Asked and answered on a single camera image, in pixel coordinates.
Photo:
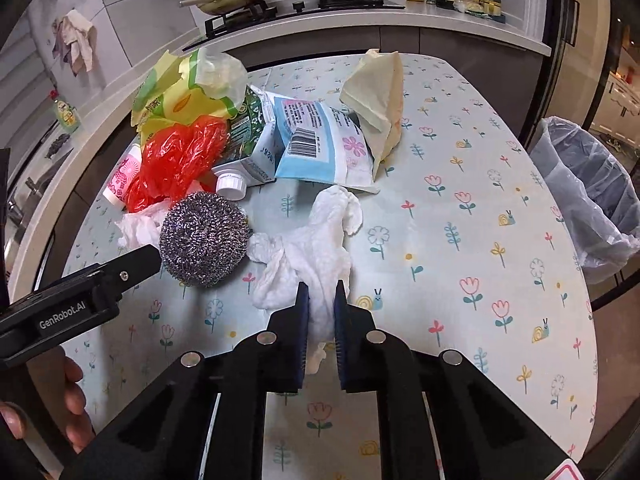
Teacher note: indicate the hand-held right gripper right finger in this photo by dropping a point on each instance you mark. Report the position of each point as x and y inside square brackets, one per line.
[342, 345]

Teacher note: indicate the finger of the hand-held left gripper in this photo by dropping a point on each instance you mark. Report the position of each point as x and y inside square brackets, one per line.
[135, 267]

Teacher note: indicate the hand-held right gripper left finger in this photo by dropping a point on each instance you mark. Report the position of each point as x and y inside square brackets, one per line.
[302, 345]

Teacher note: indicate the pink patterned paper cup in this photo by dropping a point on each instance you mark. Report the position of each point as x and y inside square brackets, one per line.
[122, 175]

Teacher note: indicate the large white tissue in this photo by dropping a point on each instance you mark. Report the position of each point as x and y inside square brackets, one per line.
[310, 250]

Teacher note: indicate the blue and white packet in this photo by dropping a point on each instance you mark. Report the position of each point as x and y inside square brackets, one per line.
[320, 150]

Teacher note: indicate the bin with clear liner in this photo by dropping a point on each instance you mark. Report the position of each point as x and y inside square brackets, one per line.
[590, 185]

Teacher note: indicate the person's left hand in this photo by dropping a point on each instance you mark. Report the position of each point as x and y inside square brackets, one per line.
[60, 390]

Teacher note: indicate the small crumpled white tissue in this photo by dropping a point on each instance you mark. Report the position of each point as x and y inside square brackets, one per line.
[140, 227]

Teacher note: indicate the steel wool scourer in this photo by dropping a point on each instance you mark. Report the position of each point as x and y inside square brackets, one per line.
[205, 240]

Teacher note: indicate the red plastic bag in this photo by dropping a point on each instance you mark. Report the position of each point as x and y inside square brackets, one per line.
[170, 160]

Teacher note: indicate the white bottle cap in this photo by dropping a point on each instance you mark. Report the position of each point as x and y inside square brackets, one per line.
[231, 184]

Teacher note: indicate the dark scrubbing pad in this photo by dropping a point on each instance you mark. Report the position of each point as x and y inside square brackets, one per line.
[57, 145]

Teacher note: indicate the green dish soap bottle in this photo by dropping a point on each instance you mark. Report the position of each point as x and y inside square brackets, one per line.
[66, 112]

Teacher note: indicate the yellow and green plastic bag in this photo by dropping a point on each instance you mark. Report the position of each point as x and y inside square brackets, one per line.
[175, 100]

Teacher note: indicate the green and white carton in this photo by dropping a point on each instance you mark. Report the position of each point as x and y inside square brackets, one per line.
[250, 130]

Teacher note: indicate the hanging dish cloth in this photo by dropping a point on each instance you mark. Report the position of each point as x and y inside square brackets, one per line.
[77, 42]

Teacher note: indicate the beige paper bag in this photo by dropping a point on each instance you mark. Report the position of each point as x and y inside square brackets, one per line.
[375, 95]

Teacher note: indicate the black gas stove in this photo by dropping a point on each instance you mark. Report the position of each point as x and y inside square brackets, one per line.
[282, 16]

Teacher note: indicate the crumpled white plastic wrap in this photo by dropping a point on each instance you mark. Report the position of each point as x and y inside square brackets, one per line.
[465, 6]

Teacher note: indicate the blue condiment jar set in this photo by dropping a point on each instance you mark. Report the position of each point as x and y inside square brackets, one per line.
[485, 4]

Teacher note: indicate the black framed glass door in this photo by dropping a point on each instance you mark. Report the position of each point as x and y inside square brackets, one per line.
[557, 20]

